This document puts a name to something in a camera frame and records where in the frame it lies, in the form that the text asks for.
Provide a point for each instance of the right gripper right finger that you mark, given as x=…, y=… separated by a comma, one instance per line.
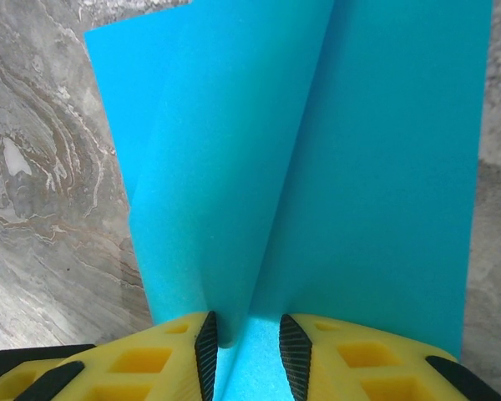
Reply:
x=359, y=367

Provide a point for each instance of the blue paper sheet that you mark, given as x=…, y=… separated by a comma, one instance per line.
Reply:
x=359, y=167

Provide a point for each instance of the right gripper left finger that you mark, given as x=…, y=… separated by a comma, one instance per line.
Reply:
x=142, y=363

